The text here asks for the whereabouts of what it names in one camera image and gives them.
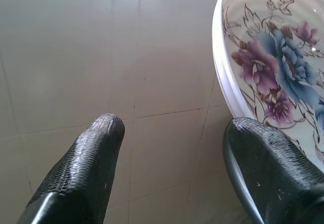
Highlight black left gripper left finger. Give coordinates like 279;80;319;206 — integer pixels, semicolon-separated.
17;113;126;224

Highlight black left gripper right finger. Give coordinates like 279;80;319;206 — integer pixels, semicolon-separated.
222;117;324;224

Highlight white floral plate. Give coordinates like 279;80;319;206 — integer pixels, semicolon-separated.
212;0;324;174

